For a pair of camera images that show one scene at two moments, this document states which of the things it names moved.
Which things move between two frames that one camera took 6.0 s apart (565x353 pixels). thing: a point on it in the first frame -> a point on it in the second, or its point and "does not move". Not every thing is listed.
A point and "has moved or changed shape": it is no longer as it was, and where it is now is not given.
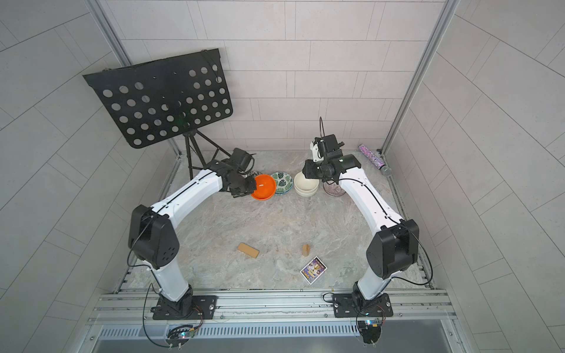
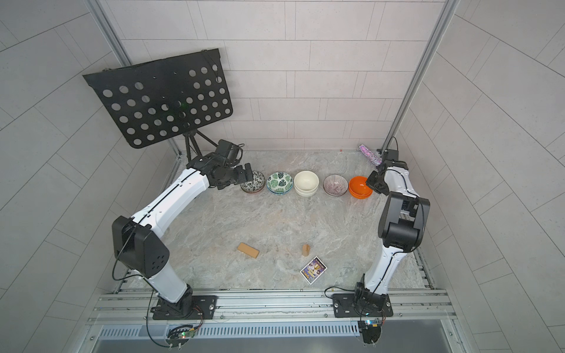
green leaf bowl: x=284 y=182 does not move
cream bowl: x=307 y=195 does not move
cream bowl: x=304 y=184 does not move
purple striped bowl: x=333 y=189 does not move
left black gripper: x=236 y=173 -> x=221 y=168
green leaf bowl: x=284 y=193 does not move
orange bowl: x=265 y=187 has moved or changed shape
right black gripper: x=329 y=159 -> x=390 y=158
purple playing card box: x=313 y=270 does not move
